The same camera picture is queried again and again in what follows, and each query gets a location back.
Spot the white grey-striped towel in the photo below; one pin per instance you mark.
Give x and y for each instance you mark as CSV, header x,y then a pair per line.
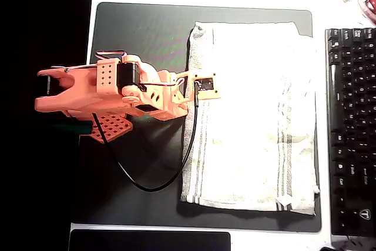
x,y
249,115

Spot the black desk mat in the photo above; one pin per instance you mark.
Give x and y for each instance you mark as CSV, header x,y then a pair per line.
x,y
141,36

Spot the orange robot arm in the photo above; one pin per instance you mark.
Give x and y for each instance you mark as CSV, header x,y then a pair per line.
x,y
82,92

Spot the black computer keyboard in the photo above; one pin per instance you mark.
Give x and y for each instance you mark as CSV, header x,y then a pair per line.
x,y
354,133

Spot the wrist camera on orange mount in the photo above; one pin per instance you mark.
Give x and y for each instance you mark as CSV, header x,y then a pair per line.
x,y
205,85

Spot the black tablet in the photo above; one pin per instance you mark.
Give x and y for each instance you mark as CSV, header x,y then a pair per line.
x,y
149,241

